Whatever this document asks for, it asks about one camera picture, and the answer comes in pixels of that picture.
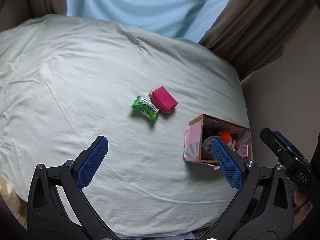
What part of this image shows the cream patterned pillow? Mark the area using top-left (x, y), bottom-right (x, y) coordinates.
top-left (0, 175), bottom-right (28, 230)

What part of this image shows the person's right hand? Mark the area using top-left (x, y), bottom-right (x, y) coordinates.
top-left (293, 189), bottom-right (314, 217)

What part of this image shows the grey sock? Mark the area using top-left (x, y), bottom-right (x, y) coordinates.
top-left (202, 136), bottom-right (218, 159)

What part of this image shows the orange pom-pom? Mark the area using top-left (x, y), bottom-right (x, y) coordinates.
top-left (219, 130), bottom-right (232, 143)

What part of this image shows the patterned cardboard box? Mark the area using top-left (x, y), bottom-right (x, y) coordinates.
top-left (183, 114), bottom-right (252, 170)

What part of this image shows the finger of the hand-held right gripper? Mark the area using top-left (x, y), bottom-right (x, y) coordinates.
top-left (274, 130), bottom-right (307, 161)
top-left (260, 127), bottom-right (292, 161)

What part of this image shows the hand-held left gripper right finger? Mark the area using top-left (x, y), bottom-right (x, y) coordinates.
top-left (202, 137), bottom-right (294, 240)

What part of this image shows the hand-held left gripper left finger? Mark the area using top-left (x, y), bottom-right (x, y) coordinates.
top-left (26, 135), bottom-right (118, 240)

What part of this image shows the green snack packet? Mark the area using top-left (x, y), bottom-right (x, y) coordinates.
top-left (130, 95), bottom-right (160, 122)

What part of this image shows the pink zip pouch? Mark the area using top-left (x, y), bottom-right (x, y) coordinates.
top-left (150, 86), bottom-right (178, 113)

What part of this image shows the light blue hanging cloth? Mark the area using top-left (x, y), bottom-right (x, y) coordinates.
top-left (65, 0), bottom-right (240, 42)

